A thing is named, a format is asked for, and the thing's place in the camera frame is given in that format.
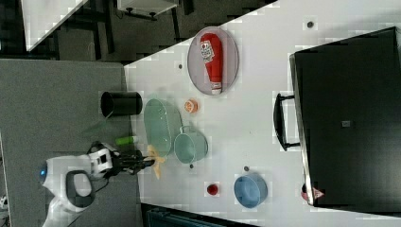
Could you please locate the green marker pen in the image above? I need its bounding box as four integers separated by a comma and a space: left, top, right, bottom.
115, 135, 139, 146

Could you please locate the black cylindrical cup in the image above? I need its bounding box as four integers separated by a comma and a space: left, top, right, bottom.
100, 92, 143, 118

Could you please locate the red ketchup bottle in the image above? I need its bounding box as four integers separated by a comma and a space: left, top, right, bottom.
200, 33, 223, 95

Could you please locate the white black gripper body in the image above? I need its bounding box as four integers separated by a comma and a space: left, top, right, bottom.
88, 148, 123, 179

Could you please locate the black toaster oven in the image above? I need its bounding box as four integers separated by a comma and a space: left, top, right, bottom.
290, 27, 401, 216

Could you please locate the blue bowl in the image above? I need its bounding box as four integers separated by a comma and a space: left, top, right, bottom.
234, 173, 268, 209

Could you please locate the light green mug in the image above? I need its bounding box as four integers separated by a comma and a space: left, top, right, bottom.
174, 126, 208, 164

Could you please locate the black oven door handle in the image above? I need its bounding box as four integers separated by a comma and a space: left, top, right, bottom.
273, 94, 300, 151

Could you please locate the white side table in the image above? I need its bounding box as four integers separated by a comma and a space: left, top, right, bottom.
20, 0, 88, 51

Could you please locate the orange slice toy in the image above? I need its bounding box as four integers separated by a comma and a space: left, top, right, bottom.
184, 99, 198, 114

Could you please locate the green oval perforated tray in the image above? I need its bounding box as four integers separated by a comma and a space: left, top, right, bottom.
144, 98, 183, 157

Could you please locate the pink round plate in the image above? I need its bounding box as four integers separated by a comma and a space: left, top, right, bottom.
187, 26, 239, 96

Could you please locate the small red cup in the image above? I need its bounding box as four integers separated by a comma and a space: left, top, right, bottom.
207, 183, 218, 196

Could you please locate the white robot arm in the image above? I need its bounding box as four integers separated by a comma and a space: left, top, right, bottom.
40, 147, 155, 227

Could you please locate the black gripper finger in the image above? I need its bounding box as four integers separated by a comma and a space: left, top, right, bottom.
125, 160, 155, 174
121, 150, 144, 161

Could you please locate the peeled yellow toy banana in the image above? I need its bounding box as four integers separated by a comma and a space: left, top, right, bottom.
148, 145, 166, 179

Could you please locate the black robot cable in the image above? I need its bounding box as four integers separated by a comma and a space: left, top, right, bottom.
87, 141, 112, 193

